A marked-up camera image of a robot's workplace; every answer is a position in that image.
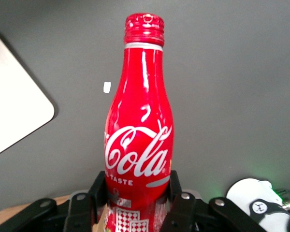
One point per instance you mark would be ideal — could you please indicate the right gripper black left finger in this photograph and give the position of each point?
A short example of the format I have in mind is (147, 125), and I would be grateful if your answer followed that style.
(79, 212)

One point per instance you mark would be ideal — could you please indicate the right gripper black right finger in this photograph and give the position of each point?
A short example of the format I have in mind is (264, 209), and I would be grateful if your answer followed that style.
(183, 212)

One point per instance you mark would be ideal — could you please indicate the red coke bottle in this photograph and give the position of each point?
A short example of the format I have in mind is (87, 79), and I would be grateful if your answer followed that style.
(140, 96)

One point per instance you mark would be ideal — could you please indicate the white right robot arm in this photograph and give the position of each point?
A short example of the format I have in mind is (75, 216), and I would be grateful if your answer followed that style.
(246, 193)

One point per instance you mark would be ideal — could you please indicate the beige rectangular tray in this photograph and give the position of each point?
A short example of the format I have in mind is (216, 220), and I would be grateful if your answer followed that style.
(12, 101)

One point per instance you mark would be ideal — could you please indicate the small white paper scrap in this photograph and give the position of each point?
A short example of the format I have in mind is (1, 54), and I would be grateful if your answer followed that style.
(107, 87)

